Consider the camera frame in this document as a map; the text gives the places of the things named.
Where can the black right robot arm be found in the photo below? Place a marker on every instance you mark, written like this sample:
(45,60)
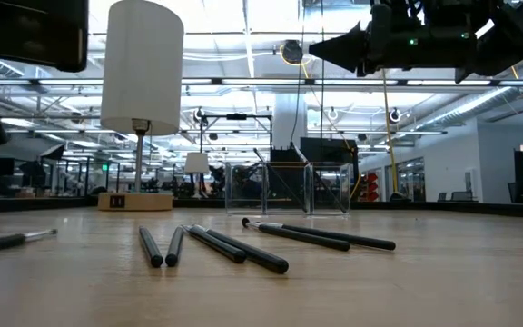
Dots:
(516,32)

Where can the background chairs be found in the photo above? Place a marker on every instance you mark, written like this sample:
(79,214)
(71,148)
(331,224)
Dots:
(463,196)

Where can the clear acrylic organizer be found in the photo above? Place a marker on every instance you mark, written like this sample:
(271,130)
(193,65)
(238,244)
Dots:
(243,191)

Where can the white shade wooden base lamp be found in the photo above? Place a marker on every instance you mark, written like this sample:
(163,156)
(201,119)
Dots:
(143,68)

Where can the black background rig frame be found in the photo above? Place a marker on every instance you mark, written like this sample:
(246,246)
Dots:
(236,116)

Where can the black background screen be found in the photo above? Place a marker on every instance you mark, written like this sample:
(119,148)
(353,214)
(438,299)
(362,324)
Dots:
(334,152)

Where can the dark background workstations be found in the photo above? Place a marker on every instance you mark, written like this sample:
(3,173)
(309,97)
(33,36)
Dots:
(43,175)

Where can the black aluminium table frame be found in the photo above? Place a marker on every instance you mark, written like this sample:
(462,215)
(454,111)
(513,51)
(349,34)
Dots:
(425,208)

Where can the small round ceiling reel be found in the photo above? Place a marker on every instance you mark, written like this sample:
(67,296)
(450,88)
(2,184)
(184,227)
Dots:
(332,113)
(199,115)
(394,115)

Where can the small white background lamp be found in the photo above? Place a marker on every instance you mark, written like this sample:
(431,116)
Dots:
(196,162)

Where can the red storage bins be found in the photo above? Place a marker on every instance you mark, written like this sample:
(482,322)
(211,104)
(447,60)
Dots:
(372,186)

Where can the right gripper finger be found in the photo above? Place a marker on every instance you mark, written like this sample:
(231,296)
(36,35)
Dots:
(348,47)

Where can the black marker pair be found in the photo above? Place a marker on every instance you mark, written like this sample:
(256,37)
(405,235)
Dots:
(151,247)

